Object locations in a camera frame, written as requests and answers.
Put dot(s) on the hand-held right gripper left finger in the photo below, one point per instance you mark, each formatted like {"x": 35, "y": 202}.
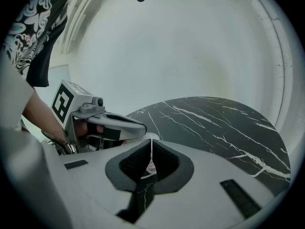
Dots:
{"x": 95, "y": 170}

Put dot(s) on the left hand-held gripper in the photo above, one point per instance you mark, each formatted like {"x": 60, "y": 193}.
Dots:
{"x": 62, "y": 101}

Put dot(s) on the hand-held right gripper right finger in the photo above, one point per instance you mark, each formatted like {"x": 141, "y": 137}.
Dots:
{"x": 205, "y": 187}

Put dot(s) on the round white object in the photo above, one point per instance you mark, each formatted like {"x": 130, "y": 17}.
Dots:
{"x": 151, "y": 136}

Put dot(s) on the person's left forearm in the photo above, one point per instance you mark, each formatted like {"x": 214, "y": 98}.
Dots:
{"x": 40, "y": 113}

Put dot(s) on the person's left hand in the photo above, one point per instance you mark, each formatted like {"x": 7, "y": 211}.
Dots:
{"x": 81, "y": 129}

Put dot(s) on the black printed shirt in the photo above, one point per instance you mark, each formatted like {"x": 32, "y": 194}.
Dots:
{"x": 40, "y": 68}

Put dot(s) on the white ceiling pipes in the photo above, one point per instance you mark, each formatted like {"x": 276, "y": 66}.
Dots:
{"x": 76, "y": 20}

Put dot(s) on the thick white wall pipe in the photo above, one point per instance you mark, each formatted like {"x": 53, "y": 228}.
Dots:
{"x": 289, "y": 80}

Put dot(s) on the thin white wall pipe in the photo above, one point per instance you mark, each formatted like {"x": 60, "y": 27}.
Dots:
{"x": 278, "y": 63}

